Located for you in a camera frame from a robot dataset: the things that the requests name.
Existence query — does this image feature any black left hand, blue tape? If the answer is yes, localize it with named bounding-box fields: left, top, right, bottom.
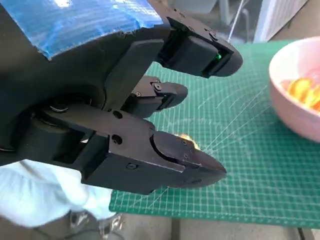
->
left=0, top=0, right=244, bottom=196

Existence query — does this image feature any round scored bread bun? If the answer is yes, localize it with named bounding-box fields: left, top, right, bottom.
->
left=174, top=131, right=202, bottom=151

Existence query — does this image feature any pink bowl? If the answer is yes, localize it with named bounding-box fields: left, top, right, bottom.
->
left=268, top=36, right=320, bottom=144

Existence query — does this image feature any long twisted golden bread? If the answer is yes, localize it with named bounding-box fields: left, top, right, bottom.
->
left=279, top=76, right=320, bottom=113

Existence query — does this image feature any grey chair with metal legs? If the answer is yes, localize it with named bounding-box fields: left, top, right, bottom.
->
left=216, top=0, right=252, bottom=42

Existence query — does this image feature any green cutting mat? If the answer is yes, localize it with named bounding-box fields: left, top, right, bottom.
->
left=108, top=39, right=320, bottom=229

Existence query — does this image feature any white cabinet with mesh panel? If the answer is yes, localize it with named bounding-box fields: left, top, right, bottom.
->
left=253, top=0, right=320, bottom=44

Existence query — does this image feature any thin black cable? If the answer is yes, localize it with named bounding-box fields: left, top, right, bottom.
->
left=295, top=225, right=309, bottom=240

